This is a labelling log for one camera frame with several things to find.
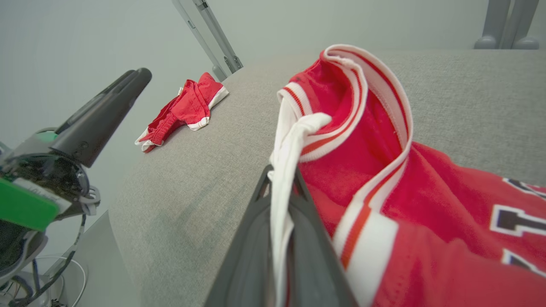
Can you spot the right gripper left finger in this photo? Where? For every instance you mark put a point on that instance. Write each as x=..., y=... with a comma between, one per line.
x=247, y=260

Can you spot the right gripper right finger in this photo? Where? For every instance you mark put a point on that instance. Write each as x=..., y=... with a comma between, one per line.
x=313, y=264

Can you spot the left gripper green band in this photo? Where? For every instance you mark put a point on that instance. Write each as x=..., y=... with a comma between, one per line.
x=30, y=200

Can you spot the red basketball shorts white trim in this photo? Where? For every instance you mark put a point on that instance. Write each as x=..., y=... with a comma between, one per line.
x=187, y=106

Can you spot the red basketball jersey white trim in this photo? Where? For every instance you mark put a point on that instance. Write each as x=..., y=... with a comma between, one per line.
x=426, y=204

